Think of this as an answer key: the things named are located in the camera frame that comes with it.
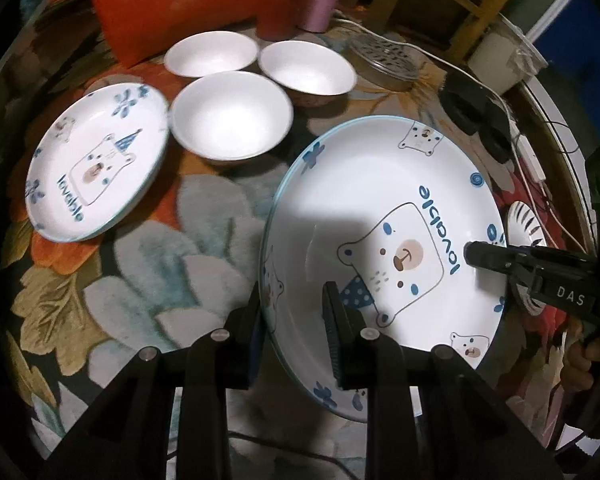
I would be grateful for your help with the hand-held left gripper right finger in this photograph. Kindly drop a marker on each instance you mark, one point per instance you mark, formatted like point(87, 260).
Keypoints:
point(332, 320)

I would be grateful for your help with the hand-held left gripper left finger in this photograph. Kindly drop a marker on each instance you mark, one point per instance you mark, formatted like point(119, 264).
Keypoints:
point(256, 320)

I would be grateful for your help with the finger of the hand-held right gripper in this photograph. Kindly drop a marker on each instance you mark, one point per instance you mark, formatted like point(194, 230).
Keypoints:
point(490, 257)

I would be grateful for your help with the large bear print plate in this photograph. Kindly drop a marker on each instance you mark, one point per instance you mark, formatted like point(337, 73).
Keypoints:
point(330, 200)

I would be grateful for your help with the white bowl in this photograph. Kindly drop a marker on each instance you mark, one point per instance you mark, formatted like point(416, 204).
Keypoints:
point(230, 115)
point(210, 55)
point(305, 67)

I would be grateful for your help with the small bear print plate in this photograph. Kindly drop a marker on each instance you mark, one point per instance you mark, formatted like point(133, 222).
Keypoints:
point(55, 185)

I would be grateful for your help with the person's right hand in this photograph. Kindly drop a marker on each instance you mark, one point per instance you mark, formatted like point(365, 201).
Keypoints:
point(579, 357)

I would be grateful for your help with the small striped dish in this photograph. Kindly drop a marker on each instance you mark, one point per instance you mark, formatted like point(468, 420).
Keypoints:
point(525, 225)

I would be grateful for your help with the white power strip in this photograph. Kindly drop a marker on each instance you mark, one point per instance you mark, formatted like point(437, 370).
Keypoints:
point(527, 155)

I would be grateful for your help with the floral printed mat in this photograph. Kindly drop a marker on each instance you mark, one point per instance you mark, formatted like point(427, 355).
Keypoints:
point(145, 270)

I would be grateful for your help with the black slipper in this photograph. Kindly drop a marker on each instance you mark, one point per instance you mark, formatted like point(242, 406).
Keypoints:
point(462, 102)
point(497, 135)

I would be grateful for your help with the white plastic bucket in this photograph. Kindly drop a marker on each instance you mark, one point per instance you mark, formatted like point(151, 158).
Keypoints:
point(500, 57)

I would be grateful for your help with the perforated metal tin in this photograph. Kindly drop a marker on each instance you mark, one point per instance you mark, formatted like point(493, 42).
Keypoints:
point(387, 62)

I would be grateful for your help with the wooden stool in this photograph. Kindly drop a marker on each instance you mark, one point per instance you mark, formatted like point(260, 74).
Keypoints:
point(472, 5)

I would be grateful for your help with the dark red cylinder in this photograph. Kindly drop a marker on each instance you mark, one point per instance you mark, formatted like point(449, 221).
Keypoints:
point(282, 0)

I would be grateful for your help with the red paper bag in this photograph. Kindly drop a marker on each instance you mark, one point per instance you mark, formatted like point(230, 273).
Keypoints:
point(180, 5)

